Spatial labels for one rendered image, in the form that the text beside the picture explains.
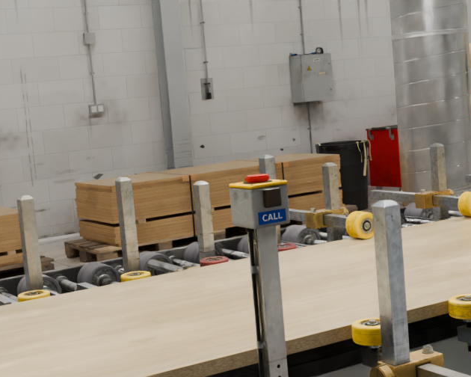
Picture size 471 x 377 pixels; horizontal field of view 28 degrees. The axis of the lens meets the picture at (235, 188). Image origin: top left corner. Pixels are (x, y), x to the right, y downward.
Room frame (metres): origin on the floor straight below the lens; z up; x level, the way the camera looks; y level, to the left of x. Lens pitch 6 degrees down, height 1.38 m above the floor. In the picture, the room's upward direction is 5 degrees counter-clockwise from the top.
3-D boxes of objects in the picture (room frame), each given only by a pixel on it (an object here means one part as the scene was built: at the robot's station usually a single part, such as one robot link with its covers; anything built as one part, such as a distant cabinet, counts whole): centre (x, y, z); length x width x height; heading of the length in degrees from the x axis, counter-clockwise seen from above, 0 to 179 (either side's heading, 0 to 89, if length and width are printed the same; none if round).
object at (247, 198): (1.50, -0.04, 1.18); 0.07 x 0.07 x 0.08; 30
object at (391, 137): (10.34, -1.89, 0.41); 0.76 x 0.48 x 0.81; 128
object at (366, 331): (1.75, -0.24, 0.85); 0.08 x 0.08 x 0.11
